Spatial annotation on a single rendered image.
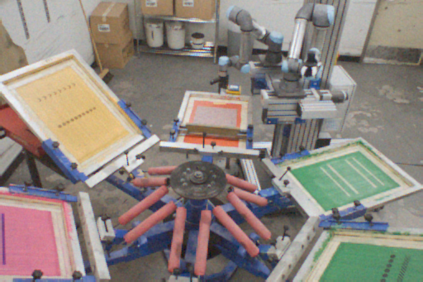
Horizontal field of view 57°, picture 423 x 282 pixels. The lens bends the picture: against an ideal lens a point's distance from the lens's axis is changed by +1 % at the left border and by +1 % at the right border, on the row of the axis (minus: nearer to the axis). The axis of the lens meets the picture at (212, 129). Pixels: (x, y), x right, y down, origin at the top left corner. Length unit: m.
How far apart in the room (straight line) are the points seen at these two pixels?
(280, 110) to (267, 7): 3.45
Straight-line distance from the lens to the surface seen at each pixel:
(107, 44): 5.94
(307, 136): 3.52
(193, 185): 2.01
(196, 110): 3.23
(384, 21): 6.74
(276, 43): 3.33
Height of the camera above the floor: 2.69
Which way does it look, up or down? 35 degrees down
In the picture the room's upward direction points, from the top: 3 degrees clockwise
